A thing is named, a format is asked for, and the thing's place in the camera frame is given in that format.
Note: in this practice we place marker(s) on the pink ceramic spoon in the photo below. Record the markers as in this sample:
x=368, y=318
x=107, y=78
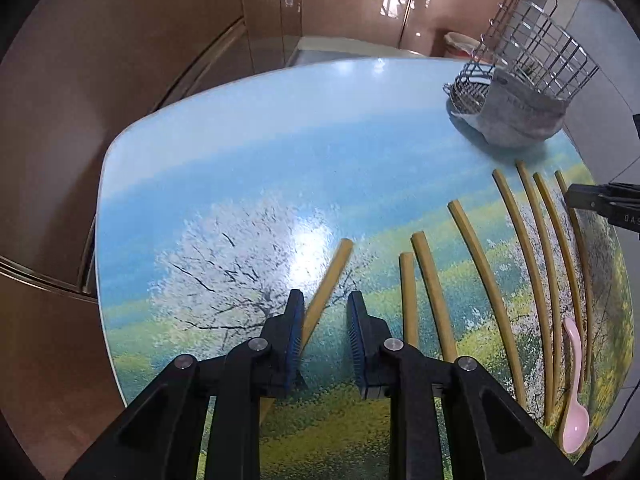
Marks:
x=575, y=421

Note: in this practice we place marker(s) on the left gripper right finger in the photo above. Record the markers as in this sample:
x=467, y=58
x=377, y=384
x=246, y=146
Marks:
x=440, y=409

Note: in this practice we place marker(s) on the beige trash bin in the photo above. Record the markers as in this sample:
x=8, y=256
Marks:
x=459, y=46

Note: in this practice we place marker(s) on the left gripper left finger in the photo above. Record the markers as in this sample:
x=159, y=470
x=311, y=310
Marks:
x=201, y=412

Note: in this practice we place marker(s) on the metal wire utensil holder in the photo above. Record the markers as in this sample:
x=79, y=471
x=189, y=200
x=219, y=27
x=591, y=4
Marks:
x=523, y=40

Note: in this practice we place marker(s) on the grey cloth around holder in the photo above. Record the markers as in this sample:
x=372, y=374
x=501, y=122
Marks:
x=507, y=112

